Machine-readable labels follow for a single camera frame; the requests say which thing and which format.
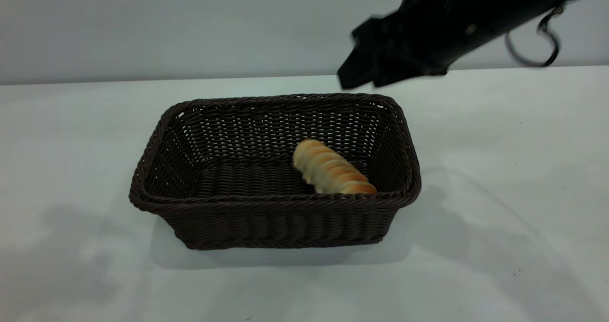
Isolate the ridged golden bread roll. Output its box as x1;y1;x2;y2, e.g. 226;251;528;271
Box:
292;139;379;195

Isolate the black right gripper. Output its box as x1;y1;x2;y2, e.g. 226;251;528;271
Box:
337;0;476;90

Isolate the black woven wicker basket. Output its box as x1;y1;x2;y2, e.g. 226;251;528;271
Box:
129;93;422;250

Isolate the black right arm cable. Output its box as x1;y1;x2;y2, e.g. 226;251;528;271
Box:
504;4;565;68

